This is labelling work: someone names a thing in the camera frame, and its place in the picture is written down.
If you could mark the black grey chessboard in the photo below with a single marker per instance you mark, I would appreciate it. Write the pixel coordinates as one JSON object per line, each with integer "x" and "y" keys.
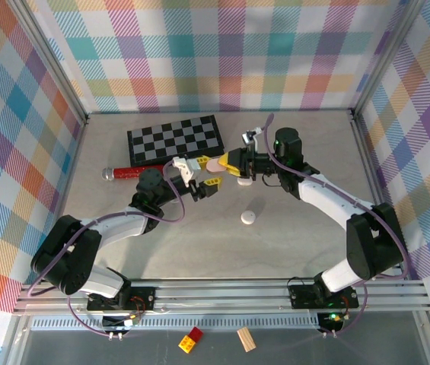
{"x": 176, "y": 138}

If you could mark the aluminium frame post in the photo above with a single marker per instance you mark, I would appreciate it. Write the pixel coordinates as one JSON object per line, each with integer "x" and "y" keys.
{"x": 53, "y": 61}
{"x": 385, "y": 57}

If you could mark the red toy brick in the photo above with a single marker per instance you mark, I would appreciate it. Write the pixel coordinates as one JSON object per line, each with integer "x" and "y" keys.
{"x": 196, "y": 333}

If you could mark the wooden block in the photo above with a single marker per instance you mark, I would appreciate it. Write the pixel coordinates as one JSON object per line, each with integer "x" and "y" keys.
{"x": 246, "y": 339}

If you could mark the aluminium table side rail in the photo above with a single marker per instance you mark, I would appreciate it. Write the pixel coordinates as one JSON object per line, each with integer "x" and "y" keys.
{"x": 77, "y": 148}
{"x": 367, "y": 152}

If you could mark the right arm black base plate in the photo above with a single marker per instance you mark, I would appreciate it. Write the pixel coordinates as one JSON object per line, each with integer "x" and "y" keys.
{"x": 302, "y": 296}

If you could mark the yellow toy brick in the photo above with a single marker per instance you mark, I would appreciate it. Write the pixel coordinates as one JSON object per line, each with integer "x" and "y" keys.
{"x": 186, "y": 343}

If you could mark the aluminium mounting rail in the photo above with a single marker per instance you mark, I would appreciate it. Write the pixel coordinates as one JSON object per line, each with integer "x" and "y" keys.
{"x": 218, "y": 296}

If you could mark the pink oval earbud case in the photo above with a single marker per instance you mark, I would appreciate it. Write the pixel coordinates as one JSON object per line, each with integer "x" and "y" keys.
{"x": 214, "y": 164}

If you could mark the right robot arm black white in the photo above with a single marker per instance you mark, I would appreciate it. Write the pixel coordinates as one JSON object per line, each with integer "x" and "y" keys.
{"x": 332, "y": 201}

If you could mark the white round earbud case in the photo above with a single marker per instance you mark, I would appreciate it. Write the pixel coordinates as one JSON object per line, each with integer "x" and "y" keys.
{"x": 247, "y": 217}

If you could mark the red toy microphone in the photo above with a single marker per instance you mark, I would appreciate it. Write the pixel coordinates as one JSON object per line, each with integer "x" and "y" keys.
{"x": 123, "y": 173}

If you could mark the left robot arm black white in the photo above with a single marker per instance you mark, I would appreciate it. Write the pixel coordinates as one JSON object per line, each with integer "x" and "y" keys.
{"x": 119, "y": 228}

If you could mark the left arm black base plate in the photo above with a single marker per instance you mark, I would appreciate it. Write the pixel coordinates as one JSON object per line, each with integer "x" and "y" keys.
{"x": 144, "y": 298}

